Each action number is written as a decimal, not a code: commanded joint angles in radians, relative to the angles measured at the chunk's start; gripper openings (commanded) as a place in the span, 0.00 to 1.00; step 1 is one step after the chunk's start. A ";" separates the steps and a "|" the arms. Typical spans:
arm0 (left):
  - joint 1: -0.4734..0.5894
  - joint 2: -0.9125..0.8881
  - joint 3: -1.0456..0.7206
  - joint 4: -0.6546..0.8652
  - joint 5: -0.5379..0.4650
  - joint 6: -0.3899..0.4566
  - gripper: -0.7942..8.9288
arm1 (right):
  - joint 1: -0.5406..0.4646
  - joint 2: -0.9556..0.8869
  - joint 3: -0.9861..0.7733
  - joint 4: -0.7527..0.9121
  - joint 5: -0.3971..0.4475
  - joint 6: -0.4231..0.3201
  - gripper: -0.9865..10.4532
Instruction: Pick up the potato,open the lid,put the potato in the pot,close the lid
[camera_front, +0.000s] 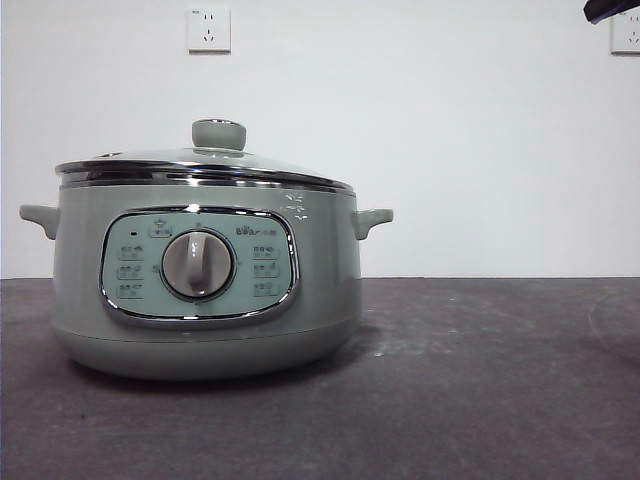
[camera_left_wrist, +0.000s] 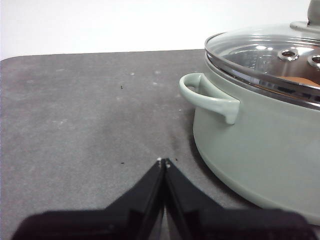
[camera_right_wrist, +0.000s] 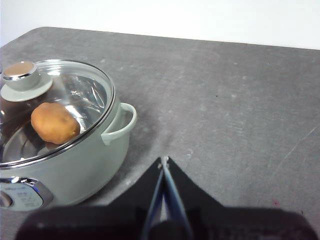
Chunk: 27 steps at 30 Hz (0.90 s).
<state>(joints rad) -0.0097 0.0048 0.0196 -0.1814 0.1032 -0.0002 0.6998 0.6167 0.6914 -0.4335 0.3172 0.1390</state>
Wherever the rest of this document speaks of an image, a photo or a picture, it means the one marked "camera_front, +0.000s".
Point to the glass lid with green knob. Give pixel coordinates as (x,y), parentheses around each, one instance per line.
(218,135)

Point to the pale green electric cooking pot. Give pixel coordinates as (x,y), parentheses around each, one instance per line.
(325,265)

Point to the white wall socket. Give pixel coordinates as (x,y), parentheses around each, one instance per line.
(209,30)
(627,37)

